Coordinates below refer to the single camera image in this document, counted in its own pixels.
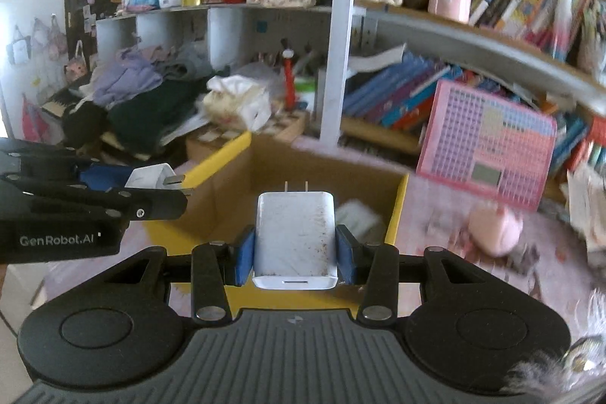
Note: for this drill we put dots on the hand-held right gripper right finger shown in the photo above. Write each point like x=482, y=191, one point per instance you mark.
x=345, y=257

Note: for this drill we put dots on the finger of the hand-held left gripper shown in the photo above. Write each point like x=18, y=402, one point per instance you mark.
x=102, y=177
x=142, y=204

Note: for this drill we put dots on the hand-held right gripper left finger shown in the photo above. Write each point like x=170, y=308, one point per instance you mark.
x=244, y=257

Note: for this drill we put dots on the small white plug charger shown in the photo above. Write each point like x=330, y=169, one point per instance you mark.
x=149, y=177

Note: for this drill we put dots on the large white charger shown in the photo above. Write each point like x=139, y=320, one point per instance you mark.
x=293, y=238

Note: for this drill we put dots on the yellow cardboard box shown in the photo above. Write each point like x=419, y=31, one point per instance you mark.
x=222, y=195

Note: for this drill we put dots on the pink plush toy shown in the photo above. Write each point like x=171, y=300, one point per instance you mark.
x=494, y=229

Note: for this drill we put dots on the pink checked printed tablecloth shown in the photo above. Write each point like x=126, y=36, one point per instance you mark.
x=426, y=205

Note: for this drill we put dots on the pile of clothes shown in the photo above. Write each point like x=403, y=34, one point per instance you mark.
x=137, y=82

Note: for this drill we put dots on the tissue pack in plastic bag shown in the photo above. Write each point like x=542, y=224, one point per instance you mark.
x=236, y=101

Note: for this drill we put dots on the hanging pink bag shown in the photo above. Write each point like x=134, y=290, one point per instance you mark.
x=49, y=42

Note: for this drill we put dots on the hanging white bag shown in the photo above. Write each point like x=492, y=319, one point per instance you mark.
x=19, y=49

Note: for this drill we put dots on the green white pen holder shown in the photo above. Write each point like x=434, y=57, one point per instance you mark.
x=307, y=94

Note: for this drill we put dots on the row of colourful books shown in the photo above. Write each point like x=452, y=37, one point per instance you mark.
x=393, y=91

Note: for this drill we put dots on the pink learning board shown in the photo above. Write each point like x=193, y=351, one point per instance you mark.
x=473, y=134

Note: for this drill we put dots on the blue wipes packet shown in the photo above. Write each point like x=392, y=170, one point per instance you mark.
x=142, y=0

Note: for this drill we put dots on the grey fuzzy cloth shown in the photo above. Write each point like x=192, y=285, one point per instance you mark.
x=535, y=366

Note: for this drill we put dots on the white shelving unit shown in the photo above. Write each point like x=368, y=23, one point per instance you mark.
x=338, y=30

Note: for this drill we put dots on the stack of books and papers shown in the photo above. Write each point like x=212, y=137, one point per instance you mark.
x=589, y=205

